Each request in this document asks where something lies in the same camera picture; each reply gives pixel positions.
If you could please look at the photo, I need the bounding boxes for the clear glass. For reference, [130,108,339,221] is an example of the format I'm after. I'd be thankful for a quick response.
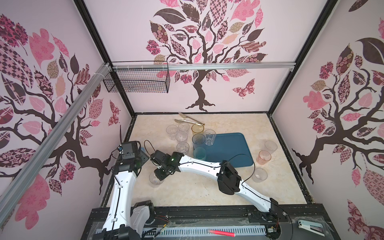
[176,142,190,155]
[149,172,164,187]
[178,122,190,133]
[166,125,179,141]
[204,129,217,146]
[176,131,188,142]

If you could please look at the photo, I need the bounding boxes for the green textured plastic cup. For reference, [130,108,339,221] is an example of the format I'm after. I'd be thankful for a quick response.
[193,147,207,161]

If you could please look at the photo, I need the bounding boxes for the tall blue frosted cup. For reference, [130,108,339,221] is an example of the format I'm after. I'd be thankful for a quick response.
[192,134,206,149]

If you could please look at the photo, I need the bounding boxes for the yellow transparent cup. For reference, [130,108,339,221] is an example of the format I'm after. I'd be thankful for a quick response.
[191,124,205,134]

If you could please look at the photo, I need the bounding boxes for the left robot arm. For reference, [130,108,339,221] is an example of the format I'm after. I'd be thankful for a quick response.
[93,141,153,240]

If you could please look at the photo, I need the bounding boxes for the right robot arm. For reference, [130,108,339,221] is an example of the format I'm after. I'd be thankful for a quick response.
[150,151,285,221]

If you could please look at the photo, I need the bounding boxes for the clear glass near right arm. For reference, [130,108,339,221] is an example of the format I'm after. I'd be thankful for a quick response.
[252,168,268,183]

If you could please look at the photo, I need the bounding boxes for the teal plastic tray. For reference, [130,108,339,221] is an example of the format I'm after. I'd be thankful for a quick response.
[193,133,254,168]

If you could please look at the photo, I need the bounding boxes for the metal serving tongs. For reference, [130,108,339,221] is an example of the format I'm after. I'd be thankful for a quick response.
[174,113,205,126]

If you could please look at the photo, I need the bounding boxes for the pink marker pen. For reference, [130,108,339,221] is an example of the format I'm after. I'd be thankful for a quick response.
[208,230,236,238]

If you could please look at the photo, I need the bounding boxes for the pink transparent cup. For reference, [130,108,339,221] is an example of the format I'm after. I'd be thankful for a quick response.
[257,150,272,165]

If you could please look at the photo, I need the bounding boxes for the white stapler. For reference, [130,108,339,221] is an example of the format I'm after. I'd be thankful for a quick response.
[298,220,325,237]

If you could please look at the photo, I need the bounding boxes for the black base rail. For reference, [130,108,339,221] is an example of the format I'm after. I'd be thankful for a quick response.
[89,204,325,224]

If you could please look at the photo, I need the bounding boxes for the grey slotted cable duct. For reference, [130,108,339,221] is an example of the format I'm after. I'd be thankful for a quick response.
[156,226,267,240]

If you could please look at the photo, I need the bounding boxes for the black wire basket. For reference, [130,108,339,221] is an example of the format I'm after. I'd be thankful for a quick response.
[103,60,171,94]

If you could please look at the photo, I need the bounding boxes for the aluminium rail left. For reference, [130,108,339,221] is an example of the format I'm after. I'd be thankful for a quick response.
[1,63,111,224]

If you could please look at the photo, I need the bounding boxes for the aluminium rail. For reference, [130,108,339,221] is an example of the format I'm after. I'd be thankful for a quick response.
[1,63,111,224]
[113,62,296,71]

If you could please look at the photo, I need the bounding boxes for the aluminium rail back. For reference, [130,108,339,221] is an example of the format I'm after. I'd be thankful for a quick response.
[113,62,296,71]

